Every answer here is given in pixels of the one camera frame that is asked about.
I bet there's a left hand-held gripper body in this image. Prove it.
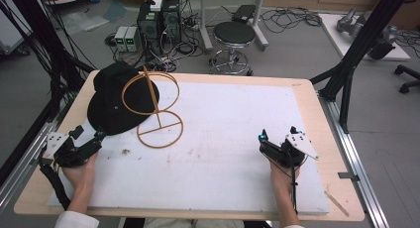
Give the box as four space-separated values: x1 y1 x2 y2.
42 132 103 169

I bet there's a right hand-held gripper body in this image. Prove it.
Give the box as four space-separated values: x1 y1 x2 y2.
259 132 320 169

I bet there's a black bucket hat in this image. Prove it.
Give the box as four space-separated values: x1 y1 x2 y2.
86 61 160 137

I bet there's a person's left hand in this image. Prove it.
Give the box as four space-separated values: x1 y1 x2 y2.
60 151 99 190

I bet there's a person's right hand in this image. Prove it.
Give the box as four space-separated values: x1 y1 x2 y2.
268 161 302 190

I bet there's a white foam mat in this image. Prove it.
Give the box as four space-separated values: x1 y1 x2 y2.
47 80 331 216

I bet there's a white shirt sleeve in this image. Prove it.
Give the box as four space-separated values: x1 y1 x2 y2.
53 210 100 228

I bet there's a thin wooden strip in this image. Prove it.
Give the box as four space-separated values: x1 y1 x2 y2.
324 189 351 218

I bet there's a grey power supply unit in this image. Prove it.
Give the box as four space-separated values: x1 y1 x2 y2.
114 26 129 53
125 26 142 53

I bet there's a white board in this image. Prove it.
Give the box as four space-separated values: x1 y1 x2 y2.
318 12 412 61

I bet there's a black round stool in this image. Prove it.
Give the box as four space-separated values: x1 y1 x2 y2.
208 21 258 76

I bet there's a clear plastic sheet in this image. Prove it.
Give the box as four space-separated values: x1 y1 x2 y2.
59 10 111 33

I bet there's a black computer tower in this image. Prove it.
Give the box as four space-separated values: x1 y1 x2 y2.
160 0 183 46
136 0 163 55

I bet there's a black flat box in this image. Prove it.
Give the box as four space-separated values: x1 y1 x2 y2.
231 4 258 25

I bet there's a white metal stand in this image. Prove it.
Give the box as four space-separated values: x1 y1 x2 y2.
197 0 270 55

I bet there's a black office chair base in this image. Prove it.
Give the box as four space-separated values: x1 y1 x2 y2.
393 63 420 95

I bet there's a left hand-held gripper cable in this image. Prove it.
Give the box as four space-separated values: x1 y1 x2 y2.
38 154 72 211

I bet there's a hand-held gripper cable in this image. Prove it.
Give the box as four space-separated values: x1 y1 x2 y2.
38 154 72 211
287 152 300 215

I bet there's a right hand-held gripper cable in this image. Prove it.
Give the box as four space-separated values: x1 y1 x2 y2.
287 152 300 215

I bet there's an aluminium rail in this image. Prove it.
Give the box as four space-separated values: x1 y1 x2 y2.
317 90 392 228
0 97 81 207

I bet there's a wooden ring hat stand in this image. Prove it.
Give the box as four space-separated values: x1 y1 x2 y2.
120 64 185 150

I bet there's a grey metal bracket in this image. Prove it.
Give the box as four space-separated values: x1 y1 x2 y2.
337 171 362 183

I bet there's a black metal frame post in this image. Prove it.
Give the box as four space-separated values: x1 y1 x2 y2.
0 0 97 123
309 0 416 135

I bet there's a tangle of black cables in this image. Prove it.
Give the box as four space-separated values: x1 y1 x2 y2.
260 5 323 35

